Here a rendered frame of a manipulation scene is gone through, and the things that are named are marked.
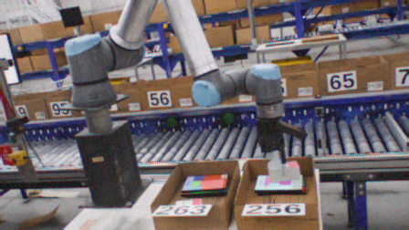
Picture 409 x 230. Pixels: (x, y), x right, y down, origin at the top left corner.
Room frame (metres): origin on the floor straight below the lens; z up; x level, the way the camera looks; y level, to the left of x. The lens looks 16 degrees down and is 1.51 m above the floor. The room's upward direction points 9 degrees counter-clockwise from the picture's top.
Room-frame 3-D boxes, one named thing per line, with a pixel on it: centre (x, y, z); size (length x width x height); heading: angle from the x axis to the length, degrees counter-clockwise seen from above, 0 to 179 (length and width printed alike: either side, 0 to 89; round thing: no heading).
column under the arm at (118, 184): (1.58, 0.46, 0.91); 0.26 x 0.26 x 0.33; 73
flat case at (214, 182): (1.46, 0.04, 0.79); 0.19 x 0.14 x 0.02; 78
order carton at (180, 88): (2.60, 0.18, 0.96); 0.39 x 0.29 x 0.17; 73
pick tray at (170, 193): (1.37, 0.07, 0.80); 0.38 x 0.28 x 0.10; 165
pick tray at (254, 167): (1.29, -0.23, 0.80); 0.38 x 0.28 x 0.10; 164
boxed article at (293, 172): (1.18, -0.24, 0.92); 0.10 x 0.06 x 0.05; 86
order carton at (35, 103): (2.95, 1.31, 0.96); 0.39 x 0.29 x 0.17; 73
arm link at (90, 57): (1.58, 0.44, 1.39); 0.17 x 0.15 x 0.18; 137
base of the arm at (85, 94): (1.58, 0.45, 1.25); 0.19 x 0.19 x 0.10
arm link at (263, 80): (1.18, -0.22, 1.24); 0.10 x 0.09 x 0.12; 47
